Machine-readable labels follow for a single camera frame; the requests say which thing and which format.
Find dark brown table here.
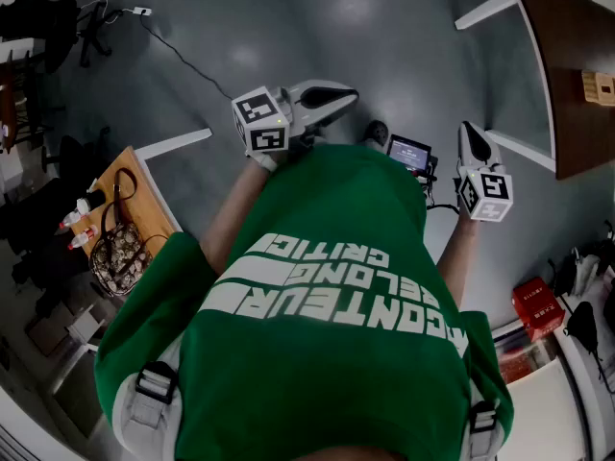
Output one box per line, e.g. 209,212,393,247
454,0,615,182

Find red box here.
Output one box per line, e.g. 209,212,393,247
511,276,567,343

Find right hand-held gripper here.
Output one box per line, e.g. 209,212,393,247
455,121,514,223

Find black monitor cable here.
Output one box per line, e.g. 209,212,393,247
416,160,461,216

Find small wooden box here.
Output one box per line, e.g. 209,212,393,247
580,69,615,108

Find black shoe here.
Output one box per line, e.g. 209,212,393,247
362,119,390,148

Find white wrist strap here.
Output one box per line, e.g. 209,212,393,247
246,150,281,173

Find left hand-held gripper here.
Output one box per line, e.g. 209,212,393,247
232,79,360,156

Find person's left forearm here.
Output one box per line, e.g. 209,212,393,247
199,160,271,278

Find grey harness strap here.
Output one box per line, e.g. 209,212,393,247
460,399,505,461
112,360,185,461

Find green shirt person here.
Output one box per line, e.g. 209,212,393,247
93,144,515,461

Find white storage shelf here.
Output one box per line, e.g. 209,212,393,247
492,252,615,461

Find thin white cable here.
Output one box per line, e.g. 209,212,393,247
79,0,136,19

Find small black monitor screen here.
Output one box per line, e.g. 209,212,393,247
386,133,433,175

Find black power cable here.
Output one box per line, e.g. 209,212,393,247
138,14,235,101

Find person's right forearm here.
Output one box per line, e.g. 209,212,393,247
435,216,481,309

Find white bottle red cap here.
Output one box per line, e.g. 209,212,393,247
66,225,100,252
59,197,91,231

